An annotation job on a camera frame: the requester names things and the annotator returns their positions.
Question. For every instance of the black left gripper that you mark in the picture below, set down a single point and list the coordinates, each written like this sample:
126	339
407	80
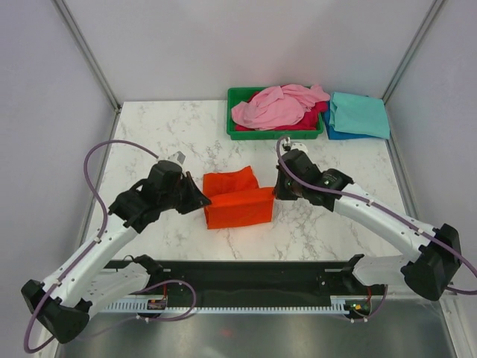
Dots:
197	199

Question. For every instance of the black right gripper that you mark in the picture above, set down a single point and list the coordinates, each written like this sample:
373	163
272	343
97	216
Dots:
279	192

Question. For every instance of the orange t shirt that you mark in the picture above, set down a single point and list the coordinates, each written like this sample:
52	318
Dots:
237	200

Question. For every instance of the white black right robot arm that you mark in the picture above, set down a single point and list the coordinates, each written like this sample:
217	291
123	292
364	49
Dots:
428	256

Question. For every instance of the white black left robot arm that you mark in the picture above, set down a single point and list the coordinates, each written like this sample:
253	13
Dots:
67	299

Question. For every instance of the blue folded t shirt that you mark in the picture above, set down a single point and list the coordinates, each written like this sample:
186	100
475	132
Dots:
333	132

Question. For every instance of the pink t shirt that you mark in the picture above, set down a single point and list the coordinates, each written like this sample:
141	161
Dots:
306	96

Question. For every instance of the teal folded t shirt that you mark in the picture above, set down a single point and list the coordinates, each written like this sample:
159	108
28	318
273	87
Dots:
357	113

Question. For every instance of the green plastic bin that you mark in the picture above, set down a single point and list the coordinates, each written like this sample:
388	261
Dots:
237	94

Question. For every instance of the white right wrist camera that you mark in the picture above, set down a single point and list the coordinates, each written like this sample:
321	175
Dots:
296	145

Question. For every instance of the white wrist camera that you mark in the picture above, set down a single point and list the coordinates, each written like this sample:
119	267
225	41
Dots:
177	157
296	145

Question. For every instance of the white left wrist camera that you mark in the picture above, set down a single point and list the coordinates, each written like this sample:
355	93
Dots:
177	157

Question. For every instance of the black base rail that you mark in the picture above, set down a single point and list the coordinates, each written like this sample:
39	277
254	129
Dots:
261	283

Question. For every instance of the white slotted cable duct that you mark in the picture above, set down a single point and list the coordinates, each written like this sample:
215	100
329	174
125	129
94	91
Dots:
151	305

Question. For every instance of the left aluminium frame post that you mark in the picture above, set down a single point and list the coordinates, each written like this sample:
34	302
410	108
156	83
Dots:
73	28

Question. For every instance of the aluminium frame post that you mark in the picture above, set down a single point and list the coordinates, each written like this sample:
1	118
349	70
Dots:
418	39
73	28

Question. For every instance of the right aluminium frame post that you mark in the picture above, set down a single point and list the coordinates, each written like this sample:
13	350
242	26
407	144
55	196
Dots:
418	39

